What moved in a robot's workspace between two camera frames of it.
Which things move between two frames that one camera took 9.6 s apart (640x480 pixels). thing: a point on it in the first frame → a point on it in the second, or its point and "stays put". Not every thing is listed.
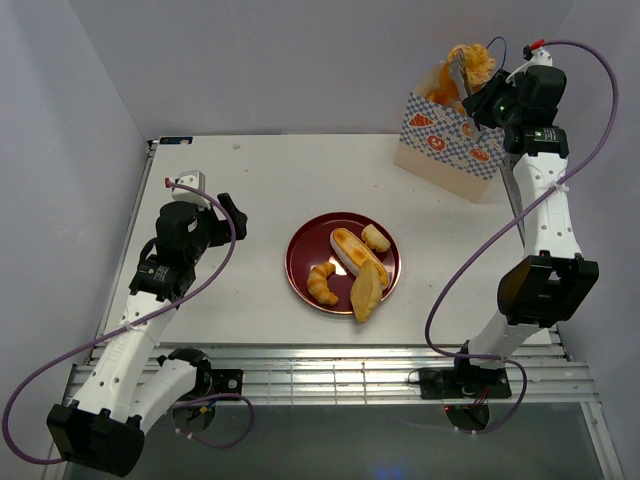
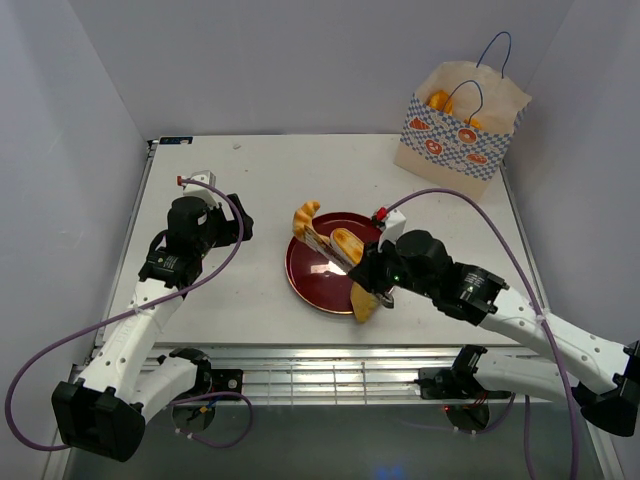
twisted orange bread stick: (448, 90) → (438, 101)
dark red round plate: (311, 246) stays put
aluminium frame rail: (326, 373) stays put
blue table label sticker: (176, 140) stays put
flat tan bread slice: (366, 290) stays put
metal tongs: (463, 81) → (324, 250)
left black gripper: (223, 233) stays put
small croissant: (318, 285) → (304, 215)
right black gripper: (479, 101) → (367, 273)
